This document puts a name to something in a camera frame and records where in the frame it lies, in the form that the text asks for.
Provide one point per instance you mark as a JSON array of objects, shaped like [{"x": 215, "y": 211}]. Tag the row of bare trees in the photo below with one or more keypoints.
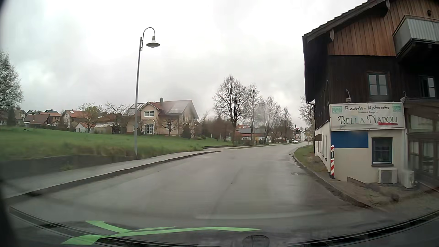
[{"x": 247, "y": 106}]

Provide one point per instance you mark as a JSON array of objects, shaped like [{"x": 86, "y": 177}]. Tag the distant houses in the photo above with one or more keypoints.
[{"x": 260, "y": 134}]

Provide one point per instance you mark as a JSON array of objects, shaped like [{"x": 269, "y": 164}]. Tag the beige house with solar roof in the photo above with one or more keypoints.
[{"x": 164, "y": 118}]

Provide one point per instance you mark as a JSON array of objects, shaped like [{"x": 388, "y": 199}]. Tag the grey asphalt road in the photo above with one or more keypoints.
[{"x": 226, "y": 185}]

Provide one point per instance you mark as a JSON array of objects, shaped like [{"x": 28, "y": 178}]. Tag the car's own bonnet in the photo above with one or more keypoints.
[{"x": 219, "y": 236}]

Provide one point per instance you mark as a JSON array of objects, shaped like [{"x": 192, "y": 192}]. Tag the small white shed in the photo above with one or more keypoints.
[{"x": 102, "y": 129}]

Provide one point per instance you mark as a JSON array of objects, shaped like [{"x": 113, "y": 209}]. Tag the grey paved pavement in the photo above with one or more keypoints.
[{"x": 85, "y": 173}]

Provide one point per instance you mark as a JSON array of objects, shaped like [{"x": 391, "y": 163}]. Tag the green grass field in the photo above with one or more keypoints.
[{"x": 68, "y": 142}]

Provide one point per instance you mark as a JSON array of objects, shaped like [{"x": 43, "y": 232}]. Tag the dark wooden restaurant building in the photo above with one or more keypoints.
[{"x": 363, "y": 68}]

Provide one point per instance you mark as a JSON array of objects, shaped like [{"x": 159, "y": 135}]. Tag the group of red-roofed houses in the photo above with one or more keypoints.
[{"x": 51, "y": 118}]

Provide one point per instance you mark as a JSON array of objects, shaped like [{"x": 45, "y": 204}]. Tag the white air conditioning unit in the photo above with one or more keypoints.
[
  {"x": 407, "y": 178},
  {"x": 387, "y": 175}
]

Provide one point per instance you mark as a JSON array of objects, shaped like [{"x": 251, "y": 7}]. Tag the bare tree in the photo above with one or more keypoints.
[{"x": 8, "y": 85}]

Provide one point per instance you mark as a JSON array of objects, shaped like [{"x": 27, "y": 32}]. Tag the grey curved lamp post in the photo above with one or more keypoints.
[{"x": 137, "y": 103}]

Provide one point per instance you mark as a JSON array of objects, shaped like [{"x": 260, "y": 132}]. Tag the red white striped marker post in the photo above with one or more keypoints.
[{"x": 332, "y": 161}]

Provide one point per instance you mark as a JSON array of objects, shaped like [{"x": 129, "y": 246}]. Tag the low concrete retaining wall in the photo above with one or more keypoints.
[{"x": 51, "y": 164}]

